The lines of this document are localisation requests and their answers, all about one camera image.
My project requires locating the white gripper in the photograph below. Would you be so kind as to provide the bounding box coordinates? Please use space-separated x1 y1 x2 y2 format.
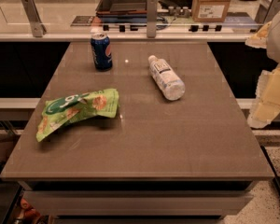
245 10 280 129

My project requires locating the clear plastic water bottle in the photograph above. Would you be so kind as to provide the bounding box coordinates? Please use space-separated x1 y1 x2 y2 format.
148 55 186 101

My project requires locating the cardboard box with label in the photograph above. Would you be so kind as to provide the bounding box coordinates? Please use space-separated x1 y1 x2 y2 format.
191 0 231 22

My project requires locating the blue Pepsi soda can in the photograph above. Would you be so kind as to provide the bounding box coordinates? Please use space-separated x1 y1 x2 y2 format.
91 33 113 71

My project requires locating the green snack bag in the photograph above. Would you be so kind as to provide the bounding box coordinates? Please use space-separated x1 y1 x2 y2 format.
36 89 119 142

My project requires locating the orange object under table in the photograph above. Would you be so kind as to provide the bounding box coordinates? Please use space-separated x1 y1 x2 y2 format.
12 198 50 224

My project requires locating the right metal glass bracket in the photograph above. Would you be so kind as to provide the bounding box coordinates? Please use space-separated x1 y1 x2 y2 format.
255 0 280 23

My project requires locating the metal glass bracket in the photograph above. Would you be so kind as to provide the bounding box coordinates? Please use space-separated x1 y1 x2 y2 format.
255 0 280 23
147 0 158 38
21 0 47 37

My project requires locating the middle metal glass bracket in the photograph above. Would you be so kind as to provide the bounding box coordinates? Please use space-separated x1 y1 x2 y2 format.
147 0 158 38

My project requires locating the left metal glass bracket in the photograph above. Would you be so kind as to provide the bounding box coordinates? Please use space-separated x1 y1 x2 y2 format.
21 0 47 37

